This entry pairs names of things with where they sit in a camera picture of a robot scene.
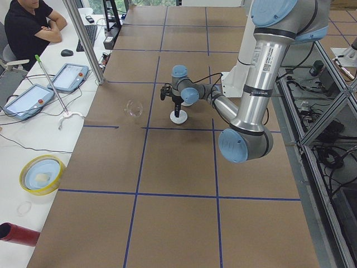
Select clear rubber ring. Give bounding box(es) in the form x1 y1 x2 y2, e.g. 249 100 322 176
17 201 32 216

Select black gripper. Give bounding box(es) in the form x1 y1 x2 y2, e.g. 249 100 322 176
171 94 184 117

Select aluminium frame post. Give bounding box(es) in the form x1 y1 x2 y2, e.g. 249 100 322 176
63 0 105 85

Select blue teach pendant near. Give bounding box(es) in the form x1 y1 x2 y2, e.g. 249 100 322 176
4 84 55 120

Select white curved plastic piece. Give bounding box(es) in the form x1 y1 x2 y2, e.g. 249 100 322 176
58 111 85 130

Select clear plastic funnel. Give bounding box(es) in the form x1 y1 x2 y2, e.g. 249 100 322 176
124 100 143 117

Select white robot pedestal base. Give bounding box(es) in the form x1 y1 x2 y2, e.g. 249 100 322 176
221 1 256 98

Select person in black shirt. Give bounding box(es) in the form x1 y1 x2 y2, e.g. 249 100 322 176
4 0 67 71

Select metal rod green tip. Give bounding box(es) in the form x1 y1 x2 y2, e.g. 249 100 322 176
35 54 70 116

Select aluminium side frame rack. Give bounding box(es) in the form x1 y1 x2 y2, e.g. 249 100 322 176
273 34 356 267

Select blue teach pendant far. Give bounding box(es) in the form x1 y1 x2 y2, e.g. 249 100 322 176
51 63 89 93

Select black handheld device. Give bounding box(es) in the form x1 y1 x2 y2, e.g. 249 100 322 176
85 16 94 23

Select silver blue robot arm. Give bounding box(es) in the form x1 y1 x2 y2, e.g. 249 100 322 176
160 1 331 163

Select black computer mouse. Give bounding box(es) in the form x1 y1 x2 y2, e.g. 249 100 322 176
61 49 74 57

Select white enamel cup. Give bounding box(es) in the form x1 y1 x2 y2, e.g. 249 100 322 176
181 102 192 107

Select blue teach pendant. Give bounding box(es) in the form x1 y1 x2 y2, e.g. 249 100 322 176
4 84 55 120
51 63 89 93

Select black keyboard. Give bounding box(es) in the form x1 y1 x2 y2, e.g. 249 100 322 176
76 24 98 52

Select white round lid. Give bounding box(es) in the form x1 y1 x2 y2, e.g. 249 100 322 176
170 110 188 125

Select grey office chair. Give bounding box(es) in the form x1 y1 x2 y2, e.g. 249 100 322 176
1 23 27 107

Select red cylinder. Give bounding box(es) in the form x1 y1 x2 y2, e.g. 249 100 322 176
1 223 40 247

